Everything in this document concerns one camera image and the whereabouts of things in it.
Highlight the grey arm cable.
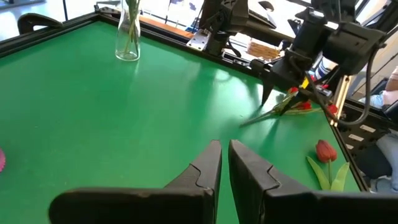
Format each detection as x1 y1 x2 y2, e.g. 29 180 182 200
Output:
337 43 379 127

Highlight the red flower bunch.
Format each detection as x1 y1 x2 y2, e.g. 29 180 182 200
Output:
239 86 339 128

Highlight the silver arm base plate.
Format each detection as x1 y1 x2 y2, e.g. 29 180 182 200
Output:
186 28 211 52

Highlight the red tulip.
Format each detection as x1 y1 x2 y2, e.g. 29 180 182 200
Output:
306 139 351 192

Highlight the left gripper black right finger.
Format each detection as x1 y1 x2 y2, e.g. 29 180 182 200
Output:
228 139 398 224

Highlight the black curved chair backrest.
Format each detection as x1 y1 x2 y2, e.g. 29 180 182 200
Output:
17 12 64 35

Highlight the black box with white labels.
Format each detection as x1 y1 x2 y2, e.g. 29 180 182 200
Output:
337 99 392 156

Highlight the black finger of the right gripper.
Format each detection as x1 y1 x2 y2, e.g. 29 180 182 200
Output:
260 77 277 107
279 92 308 116

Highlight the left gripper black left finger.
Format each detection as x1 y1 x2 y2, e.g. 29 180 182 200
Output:
49 139 223 224

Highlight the yellow flower bunch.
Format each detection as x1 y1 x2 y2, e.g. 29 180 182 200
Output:
123 0 141 57

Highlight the black camera rig frame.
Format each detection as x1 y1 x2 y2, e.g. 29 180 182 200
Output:
351 0 398 35

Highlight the clear glass vase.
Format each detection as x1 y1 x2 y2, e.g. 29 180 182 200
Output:
114 0 141 62

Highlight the wooden board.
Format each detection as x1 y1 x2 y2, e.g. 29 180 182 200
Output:
139 14 196 40

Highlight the silver aluminium profile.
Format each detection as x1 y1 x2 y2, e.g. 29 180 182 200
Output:
330 74 354 127

